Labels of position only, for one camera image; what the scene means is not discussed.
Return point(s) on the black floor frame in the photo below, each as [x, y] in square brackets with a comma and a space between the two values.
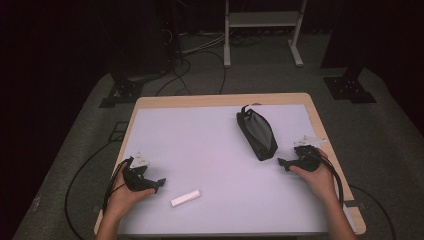
[119, 131]

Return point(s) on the white metal stand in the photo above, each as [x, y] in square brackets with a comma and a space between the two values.
[261, 20]

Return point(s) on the black stand base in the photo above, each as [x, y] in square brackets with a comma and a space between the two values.
[348, 88]
[121, 91]

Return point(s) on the wooden table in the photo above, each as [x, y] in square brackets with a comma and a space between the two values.
[200, 101]

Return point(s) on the person's left hand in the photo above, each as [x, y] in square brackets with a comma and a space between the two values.
[124, 200]

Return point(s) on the person's right hand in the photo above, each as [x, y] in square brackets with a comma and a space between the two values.
[318, 181]

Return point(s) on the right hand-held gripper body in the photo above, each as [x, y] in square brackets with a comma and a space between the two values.
[308, 158]

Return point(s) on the black fabric pencil case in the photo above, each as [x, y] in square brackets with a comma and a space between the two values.
[258, 135]

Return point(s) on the white rectangular eraser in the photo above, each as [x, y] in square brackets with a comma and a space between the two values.
[185, 198]

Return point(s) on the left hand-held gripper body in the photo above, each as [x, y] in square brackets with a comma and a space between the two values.
[134, 176]

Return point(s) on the white table mat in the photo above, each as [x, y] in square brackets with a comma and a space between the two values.
[213, 156]

